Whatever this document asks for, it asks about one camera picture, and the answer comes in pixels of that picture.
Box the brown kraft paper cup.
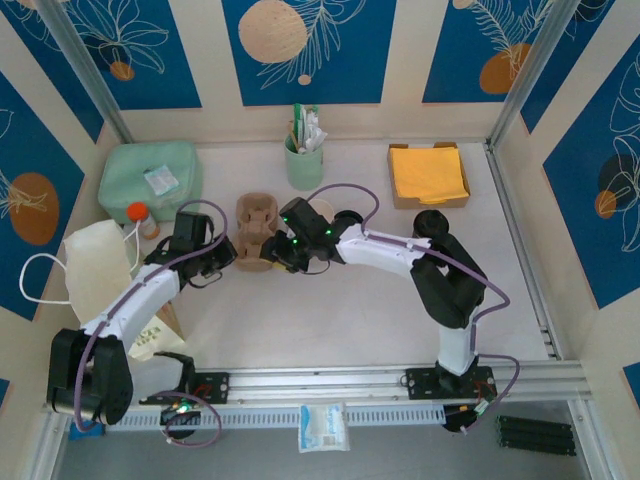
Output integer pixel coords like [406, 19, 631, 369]
[310, 198, 335, 224]

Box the brown pulp cup carrier stack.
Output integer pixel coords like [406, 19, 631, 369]
[234, 193, 281, 274]

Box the white paper takeout bag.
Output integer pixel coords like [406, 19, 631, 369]
[18, 218, 189, 362]

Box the orange cap small bottle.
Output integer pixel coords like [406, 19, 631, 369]
[125, 201, 162, 241]

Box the mint green utensil holder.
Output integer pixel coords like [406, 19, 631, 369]
[283, 132, 324, 191]

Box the small clear wipe packet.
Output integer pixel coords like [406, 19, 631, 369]
[143, 164, 180, 197]

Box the brown cardboard napkin tray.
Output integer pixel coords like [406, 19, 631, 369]
[387, 142, 472, 210]

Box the mint green zip pouch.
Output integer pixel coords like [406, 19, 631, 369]
[98, 139, 205, 225]

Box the yellow paper napkin stack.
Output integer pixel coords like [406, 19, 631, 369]
[389, 146, 470, 205]

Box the white blue wet wipes packet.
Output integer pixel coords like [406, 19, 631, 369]
[298, 403, 349, 454]

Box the small blue plastic piece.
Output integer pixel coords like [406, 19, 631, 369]
[69, 423, 107, 442]

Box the black ribbed plastic block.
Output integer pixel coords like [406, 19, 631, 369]
[494, 414, 576, 457]

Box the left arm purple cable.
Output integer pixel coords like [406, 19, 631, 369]
[73, 199, 231, 449]

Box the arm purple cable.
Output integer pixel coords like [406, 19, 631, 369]
[73, 199, 231, 449]
[309, 183, 521, 436]

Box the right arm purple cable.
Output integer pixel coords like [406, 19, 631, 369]
[309, 183, 521, 436]

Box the aluminium mounting rail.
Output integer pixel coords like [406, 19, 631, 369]
[42, 367, 586, 412]

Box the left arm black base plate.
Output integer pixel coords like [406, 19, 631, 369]
[139, 370, 231, 406]

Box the white slotted cable duct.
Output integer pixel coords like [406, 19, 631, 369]
[107, 405, 446, 432]

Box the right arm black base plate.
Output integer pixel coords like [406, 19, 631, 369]
[404, 366, 497, 401]

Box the aluminium table side rail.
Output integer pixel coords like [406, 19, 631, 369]
[483, 141, 569, 362]

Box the aluminium frame post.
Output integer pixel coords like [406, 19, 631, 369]
[35, 0, 135, 146]
[487, 0, 574, 146]

